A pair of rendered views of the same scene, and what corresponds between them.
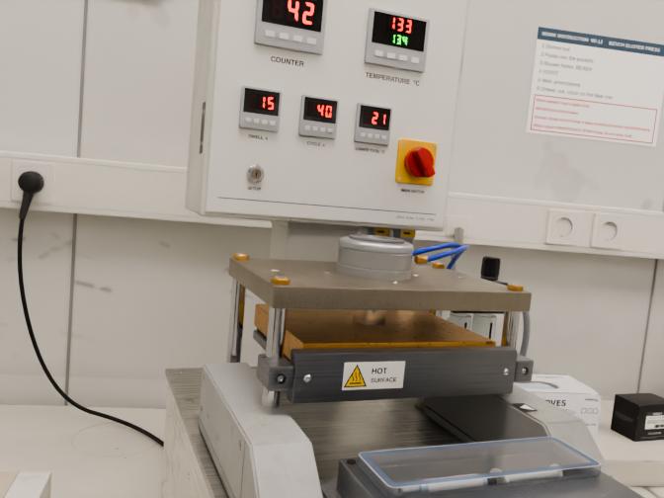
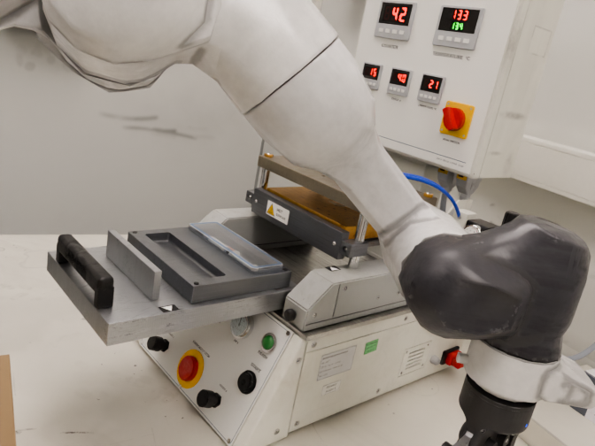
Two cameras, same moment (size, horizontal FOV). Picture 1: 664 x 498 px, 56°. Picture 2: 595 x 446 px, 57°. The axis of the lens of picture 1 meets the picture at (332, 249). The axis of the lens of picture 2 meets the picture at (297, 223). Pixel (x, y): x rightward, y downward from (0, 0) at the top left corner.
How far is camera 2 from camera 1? 0.94 m
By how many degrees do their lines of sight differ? 68
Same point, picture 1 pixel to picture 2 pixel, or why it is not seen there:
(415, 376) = (293, 222)
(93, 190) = not seen: hidden behind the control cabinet
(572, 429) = (320, 281)
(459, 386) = (311, 239)
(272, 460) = (211, 217)
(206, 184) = not seen: hidden behind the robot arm
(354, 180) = (413, 126)
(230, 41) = (364, 36)
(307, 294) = (267, 163)
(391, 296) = (297, 176)
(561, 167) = not seen: outside the picture
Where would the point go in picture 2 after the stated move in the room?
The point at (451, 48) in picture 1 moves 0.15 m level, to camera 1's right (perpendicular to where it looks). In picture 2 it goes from (500, 29) to (573, 32)
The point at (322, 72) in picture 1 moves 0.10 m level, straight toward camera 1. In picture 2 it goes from (407, 52) to (359, 42)
